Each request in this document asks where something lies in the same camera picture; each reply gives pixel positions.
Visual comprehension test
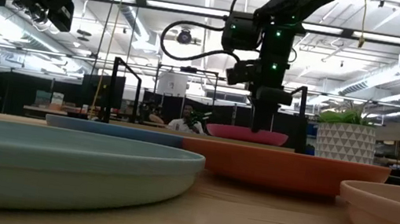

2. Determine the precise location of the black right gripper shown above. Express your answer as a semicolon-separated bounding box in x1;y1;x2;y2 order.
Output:
243;55;299;138

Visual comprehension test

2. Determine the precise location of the orange plate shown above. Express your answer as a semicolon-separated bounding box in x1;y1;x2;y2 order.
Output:
176;136;393;207

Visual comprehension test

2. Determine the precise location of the light blue plate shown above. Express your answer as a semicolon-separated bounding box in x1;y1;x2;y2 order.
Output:
0;118;208;224

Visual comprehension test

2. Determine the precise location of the person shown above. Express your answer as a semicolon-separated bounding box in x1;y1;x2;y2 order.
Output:
167;101;210;136

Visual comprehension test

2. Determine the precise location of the succulent in patterned white pot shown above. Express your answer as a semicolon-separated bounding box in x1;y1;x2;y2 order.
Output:
311;96;383;167

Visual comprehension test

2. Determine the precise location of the white cylindrical tank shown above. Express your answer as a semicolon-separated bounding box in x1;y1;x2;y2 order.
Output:
155;70;189;99

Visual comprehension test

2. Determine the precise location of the overhead LED light bar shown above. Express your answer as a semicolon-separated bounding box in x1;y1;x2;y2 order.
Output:
81;0;400;48

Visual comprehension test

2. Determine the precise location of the black monitor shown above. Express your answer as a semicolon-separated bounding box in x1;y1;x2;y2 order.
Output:
79;70;127;111

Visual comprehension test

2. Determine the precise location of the black round ceiling fixture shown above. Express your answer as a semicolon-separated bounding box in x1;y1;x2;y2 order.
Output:
174;28;196;47

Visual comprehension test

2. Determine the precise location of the black hanging rope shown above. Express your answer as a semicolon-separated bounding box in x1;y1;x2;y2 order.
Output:
89;0;121;80

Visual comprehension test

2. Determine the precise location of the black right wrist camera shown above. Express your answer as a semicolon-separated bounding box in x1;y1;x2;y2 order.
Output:
223;55;261;91

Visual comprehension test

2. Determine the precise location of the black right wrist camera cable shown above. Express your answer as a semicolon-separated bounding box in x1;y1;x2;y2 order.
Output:
156;16;247;72

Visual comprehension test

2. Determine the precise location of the black wire dish rack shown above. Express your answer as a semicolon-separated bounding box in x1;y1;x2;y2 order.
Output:
102;55;315;156

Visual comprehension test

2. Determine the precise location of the yellow hanging cord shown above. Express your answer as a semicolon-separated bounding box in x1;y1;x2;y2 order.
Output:
356;0;372;50

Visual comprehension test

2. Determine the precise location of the silver ceiling duct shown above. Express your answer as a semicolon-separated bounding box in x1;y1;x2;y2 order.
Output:
336;38;400;105

